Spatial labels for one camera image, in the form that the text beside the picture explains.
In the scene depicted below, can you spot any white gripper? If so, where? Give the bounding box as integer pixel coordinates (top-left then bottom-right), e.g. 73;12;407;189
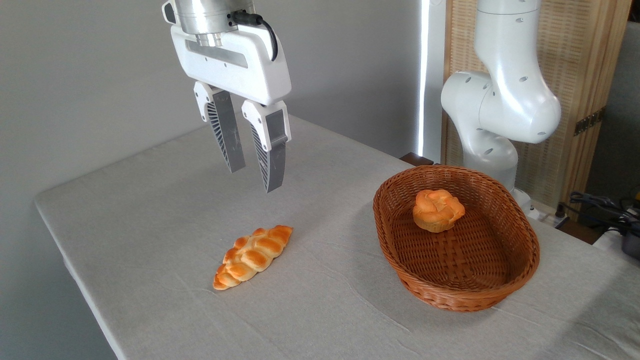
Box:
170;24;293;194

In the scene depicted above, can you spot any long braided bread loaf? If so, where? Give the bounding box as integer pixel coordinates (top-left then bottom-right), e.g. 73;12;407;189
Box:
213;225;294;291

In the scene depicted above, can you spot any round knotted bread roll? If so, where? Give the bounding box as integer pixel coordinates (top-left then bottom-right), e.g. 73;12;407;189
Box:
413;189;466;234

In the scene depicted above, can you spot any brown wicker oval basket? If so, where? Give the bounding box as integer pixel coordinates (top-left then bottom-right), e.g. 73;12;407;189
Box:
372;165;541;313

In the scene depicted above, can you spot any grey tablecloth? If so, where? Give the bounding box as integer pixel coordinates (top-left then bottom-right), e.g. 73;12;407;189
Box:
34;115;640;360

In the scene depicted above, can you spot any dark brown wooden furniture corner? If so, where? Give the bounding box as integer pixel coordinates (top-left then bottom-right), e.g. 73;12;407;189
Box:
400;152;435;167

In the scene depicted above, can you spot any white power strip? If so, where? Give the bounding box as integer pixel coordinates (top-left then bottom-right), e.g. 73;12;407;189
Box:
530;206;571;229

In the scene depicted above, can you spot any dark metal screen hinge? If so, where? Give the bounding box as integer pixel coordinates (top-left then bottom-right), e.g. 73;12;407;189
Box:
574;106;607;137

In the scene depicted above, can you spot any wooden rattan folding screen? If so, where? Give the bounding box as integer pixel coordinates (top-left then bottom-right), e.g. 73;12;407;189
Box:
442;0;633;212

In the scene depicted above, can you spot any dark grey device box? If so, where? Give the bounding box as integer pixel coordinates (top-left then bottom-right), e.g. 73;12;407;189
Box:
621;232;640;260

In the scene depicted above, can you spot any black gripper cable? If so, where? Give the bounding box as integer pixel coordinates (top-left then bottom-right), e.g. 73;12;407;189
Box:
231;11;279;62

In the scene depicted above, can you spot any black cable bundle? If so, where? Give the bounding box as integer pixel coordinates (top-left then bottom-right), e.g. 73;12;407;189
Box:
556;191;640;236

